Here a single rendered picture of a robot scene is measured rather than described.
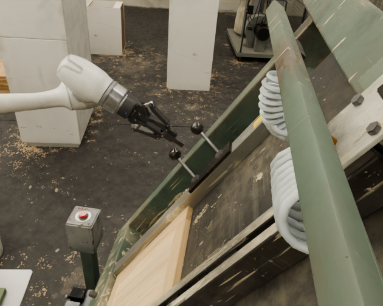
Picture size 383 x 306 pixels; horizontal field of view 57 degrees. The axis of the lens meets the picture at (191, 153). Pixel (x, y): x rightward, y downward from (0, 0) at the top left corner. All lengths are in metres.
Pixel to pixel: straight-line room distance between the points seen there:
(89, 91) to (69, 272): 1.73
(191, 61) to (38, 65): 2.08
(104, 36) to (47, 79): 2.69
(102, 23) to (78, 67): 4.81
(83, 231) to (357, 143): 1.33
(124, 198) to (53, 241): 0.66
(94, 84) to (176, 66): 3.70
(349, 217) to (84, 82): 0.99
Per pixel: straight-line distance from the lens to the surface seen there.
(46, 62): 3.35
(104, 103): 1.12
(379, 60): 0.57
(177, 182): 1.39
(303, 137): 0.23
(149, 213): 1.53
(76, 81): 1.11
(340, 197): 0.18
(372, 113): 0.48
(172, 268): 0.99
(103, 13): 5.88
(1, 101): 1.18
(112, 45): 6.00
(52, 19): 3.21
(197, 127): 1.02
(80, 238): 1.67
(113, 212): 2.97
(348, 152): 0.47
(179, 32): 4.63
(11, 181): 3.46
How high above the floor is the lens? 2.08
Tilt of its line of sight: 35 degrees down
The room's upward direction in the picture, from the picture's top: 5 degrees clockwise
